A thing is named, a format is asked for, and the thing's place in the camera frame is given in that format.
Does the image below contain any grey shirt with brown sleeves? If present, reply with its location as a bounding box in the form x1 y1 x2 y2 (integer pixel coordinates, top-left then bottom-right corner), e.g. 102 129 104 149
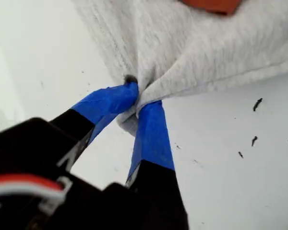
71 0 288 135

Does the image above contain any red white motor wire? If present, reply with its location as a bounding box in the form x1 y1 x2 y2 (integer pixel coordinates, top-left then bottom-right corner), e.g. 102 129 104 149
0 174 73 216

